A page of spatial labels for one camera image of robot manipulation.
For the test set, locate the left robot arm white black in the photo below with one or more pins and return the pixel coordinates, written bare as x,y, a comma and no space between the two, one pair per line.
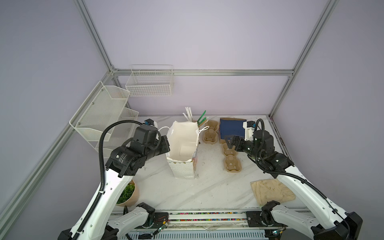
116,173

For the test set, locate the white wrapped straw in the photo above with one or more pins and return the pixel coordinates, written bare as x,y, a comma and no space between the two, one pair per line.
188,115

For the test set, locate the cartoon animal paper gift bag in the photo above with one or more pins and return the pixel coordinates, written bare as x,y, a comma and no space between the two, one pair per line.
183,138

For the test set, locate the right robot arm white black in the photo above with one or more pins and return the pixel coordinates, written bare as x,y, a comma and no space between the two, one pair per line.
330,221

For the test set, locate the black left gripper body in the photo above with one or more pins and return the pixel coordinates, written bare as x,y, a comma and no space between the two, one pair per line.
151,151

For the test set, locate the stacked brown pulp cup carriers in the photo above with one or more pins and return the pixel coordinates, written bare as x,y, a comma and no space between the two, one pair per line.
211,135

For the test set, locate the white wire basket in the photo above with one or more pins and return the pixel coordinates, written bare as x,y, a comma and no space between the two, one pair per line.
151,81

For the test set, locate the white mesh two-tier shelf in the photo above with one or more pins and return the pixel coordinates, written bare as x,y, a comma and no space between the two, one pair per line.
104,106

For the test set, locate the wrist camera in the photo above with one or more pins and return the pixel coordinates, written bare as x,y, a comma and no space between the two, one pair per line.
249,127
150,122

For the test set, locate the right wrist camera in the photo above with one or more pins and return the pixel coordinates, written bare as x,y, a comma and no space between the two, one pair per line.
249,127

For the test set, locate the green wrapped straw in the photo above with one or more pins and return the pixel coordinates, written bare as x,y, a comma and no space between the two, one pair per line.
201,117

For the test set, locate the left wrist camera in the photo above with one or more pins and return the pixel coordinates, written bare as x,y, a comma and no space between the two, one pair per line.
150,122

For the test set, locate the cardboard box of blue napkins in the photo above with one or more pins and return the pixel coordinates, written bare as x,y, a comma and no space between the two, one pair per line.
230,127

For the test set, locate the beige cloth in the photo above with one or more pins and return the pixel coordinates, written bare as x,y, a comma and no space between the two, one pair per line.
271,190

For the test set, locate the brown pulp cup carrier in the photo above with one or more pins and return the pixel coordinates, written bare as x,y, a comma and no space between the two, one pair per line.
231,162

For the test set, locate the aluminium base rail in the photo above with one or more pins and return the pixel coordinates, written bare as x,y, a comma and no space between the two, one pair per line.
212,225

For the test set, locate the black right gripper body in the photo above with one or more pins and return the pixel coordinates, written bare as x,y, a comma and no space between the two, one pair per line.
247,148

